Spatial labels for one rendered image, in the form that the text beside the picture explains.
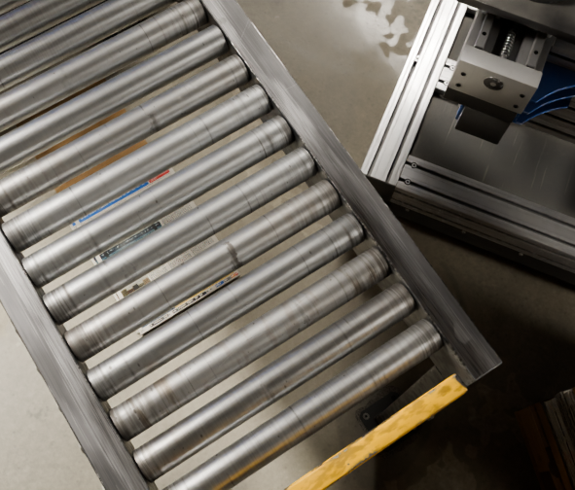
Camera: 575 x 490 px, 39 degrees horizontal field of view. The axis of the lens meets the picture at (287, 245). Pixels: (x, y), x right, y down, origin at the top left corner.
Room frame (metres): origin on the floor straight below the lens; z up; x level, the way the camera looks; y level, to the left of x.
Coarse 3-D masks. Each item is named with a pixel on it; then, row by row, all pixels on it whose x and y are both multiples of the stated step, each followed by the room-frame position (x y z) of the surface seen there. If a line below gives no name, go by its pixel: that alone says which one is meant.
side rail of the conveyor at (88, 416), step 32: (0, 224) 0.39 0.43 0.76; (0, 256) 0.33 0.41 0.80; (0, 288) 0.28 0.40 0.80; (32, 288) 0.28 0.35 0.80; (32, 320) 0.24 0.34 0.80; (32, 352) 0.19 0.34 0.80; (64, 352) 0.20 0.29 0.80; (64, 384) 0.15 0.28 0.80; (64, 416) 0.11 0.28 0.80; (96, 416) 0.11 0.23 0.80; (96, 448) 0.07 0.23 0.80; (128, 448) 0.08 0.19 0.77; (128, 480) 0.04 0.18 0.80
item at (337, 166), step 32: (224, 0) 0.80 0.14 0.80; (224, 32) 0.74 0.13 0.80; (256, 32) 0.74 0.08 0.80; (256, 64) 0.68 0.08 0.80; (288, 96) 0.63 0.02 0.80; (320, 128) 0.58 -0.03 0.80; (320, 160) 0.53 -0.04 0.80; (352, 160) 0.53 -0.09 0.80; (352, 192) 0.48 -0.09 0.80; (384, 224) 0.43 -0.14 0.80; (384, 256) 0.38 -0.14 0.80; (416, 256) 0.39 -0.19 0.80; (384, 288) 0.36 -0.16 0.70; (416, 288) 0.34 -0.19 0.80; (448, 288) 0.34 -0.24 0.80; (416, 320) 0.31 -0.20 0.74; (448, 320) 0.30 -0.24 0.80; (448, 352) 0.26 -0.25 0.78; (480, 352) 0.25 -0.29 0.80
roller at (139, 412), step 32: (320, 288) 0.33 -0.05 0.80; (352, 288) 0.33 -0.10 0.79; (256, 320) 0.27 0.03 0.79; (288, 320) 0.27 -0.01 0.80; (224, 352) 0.22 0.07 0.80; (256, 352) 0.23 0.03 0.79; (160, 384) 0.17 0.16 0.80; (192, 384) 0.17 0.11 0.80; (128, 416) 0.12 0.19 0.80; (160, 416) 0.12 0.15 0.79
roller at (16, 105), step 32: (192, 0) 0.79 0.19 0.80; (128, 32) 0.72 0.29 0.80; (160, 32) 0.73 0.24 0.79; (64, 64) 0.65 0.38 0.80; (96, 64) 0.66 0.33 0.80; (128, 64) 0.68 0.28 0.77; (0, 96) 0.58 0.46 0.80; (32, 96) 0.59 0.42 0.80; (64, 96) 0.61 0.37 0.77; (0, 128) 0.54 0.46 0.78
